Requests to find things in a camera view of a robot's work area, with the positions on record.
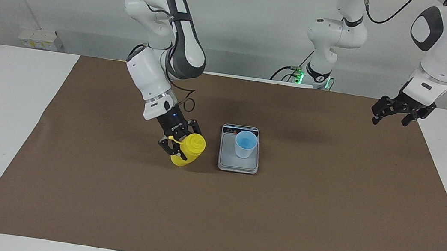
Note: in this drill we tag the yellow squeeze bottle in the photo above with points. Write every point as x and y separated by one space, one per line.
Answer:
194 145

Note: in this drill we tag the silver digital kitchen scale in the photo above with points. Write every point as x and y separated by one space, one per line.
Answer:
227 160

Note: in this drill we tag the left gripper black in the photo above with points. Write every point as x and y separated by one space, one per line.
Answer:
412 103

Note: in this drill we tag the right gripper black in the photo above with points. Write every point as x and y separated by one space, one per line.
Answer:
172 124

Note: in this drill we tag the light blue plastic cup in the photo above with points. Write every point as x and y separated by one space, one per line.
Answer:
245 150

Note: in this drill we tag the white wall socket box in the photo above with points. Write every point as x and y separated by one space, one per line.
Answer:
38 38

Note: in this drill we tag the brown table mat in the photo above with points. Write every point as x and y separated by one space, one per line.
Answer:
211 219

